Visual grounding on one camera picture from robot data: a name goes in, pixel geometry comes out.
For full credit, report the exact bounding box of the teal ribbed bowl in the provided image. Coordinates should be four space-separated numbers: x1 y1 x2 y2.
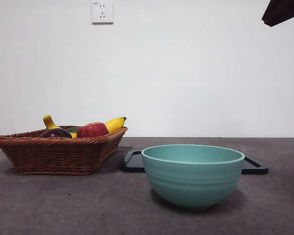
141 144 245 211

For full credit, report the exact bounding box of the dark purple plum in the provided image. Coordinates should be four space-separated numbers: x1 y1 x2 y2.
41 128 73 139

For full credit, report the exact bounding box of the yellow banana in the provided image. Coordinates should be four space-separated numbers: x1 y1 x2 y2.
43 114 127 139

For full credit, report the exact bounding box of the black rectangular tray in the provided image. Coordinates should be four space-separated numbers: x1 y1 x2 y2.
119 150 270 175

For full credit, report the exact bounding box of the red apple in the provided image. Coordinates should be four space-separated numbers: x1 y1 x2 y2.
76 121 109 138

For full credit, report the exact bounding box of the brown wicker basket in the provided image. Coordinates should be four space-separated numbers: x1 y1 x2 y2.
0 126 128 176

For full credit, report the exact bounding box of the white wall socket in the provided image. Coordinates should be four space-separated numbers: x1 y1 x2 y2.
92 0 114 24

